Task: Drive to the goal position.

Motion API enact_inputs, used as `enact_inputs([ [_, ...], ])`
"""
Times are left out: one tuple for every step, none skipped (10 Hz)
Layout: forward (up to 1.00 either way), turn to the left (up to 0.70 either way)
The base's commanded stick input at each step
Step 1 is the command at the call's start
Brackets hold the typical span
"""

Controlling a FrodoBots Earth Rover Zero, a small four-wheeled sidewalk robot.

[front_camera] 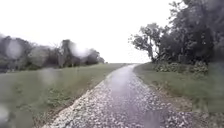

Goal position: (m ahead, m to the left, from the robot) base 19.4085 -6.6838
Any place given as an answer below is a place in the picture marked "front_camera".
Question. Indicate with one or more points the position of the grey gravel path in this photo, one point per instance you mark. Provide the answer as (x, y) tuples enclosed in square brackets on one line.
[(121, 100)]

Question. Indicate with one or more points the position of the row of trees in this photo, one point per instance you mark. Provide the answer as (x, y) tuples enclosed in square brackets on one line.
[(50, 56)]

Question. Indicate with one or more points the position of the low green bushes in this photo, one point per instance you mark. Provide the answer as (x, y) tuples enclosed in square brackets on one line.
[(186, 67)]

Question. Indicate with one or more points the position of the grass verge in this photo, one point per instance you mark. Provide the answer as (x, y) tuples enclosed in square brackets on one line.
[(186, 86)]

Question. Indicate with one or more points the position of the grass field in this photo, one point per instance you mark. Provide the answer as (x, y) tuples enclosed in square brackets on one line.
[(36, 90)]

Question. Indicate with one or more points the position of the wood of dark trees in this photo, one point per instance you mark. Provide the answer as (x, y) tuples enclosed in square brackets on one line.
[(190, 36)]

